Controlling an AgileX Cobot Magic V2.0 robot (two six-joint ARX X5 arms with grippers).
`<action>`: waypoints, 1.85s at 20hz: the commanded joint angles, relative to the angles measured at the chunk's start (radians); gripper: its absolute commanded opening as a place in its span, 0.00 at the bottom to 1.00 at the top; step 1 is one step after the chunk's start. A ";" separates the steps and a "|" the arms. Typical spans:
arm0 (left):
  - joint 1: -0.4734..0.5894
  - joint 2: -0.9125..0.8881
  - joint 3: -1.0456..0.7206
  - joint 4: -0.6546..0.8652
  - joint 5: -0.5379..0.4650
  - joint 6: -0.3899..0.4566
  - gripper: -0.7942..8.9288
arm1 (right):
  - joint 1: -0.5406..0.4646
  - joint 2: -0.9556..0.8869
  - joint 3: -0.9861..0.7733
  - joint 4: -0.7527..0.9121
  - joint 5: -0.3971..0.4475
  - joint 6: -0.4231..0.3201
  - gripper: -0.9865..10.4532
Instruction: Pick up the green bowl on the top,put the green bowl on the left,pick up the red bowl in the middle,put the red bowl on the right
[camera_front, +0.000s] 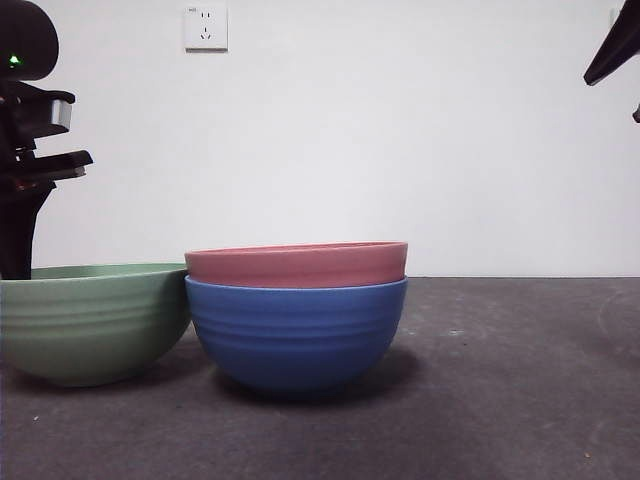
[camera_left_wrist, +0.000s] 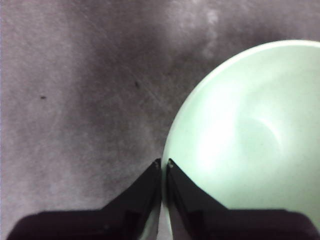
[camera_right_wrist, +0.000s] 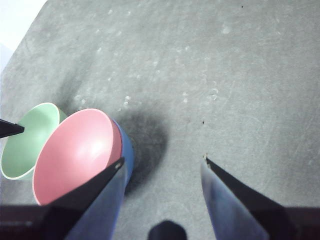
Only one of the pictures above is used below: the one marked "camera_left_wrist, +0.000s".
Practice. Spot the green ribbed bowl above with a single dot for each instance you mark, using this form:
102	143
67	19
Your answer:
240	140

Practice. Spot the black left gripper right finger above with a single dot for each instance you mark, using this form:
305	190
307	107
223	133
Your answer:
225	225

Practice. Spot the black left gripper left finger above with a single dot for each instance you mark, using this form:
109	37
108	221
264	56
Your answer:
105	222

